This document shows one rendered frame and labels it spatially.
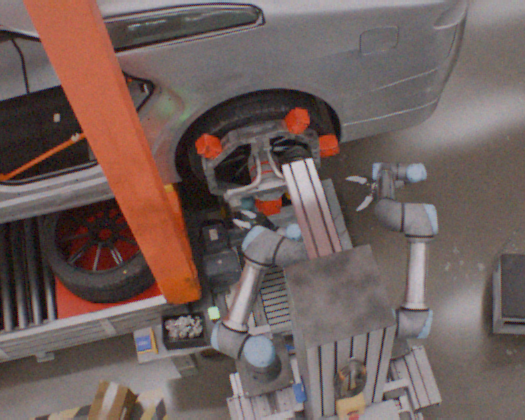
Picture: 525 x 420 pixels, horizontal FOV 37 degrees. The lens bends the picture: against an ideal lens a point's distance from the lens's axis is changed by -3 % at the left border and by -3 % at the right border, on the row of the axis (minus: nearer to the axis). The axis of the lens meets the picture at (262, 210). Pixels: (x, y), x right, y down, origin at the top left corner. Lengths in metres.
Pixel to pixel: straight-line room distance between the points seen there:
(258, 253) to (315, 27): 0.92
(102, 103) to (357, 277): 0.93
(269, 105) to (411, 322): 1.13
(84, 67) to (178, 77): 0.97
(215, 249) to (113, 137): 1.60
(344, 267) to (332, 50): 1.35
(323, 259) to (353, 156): 2.60
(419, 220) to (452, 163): 1.67
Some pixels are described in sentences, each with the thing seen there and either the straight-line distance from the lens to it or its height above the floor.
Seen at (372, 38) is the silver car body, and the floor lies 1.49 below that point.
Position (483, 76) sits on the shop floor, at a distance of 5.19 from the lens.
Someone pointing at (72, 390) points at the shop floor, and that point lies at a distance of 4.40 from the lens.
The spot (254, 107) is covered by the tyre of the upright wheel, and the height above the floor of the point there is 1.18.
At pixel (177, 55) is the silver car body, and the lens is 3.17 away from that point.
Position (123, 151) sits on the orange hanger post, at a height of 1.85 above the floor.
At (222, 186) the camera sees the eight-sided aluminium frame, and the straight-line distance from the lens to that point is 3.88.
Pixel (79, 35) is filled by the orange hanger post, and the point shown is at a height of 2.43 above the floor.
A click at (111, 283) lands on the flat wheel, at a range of 3.99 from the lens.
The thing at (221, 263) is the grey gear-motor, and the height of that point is 0.41.
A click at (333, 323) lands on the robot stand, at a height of 2.03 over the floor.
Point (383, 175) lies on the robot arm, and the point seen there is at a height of 1.09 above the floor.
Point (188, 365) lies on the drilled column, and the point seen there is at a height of 0.15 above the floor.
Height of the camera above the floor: 4.03
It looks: 61 degrees down
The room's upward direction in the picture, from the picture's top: 10 degrees counter-clockwise
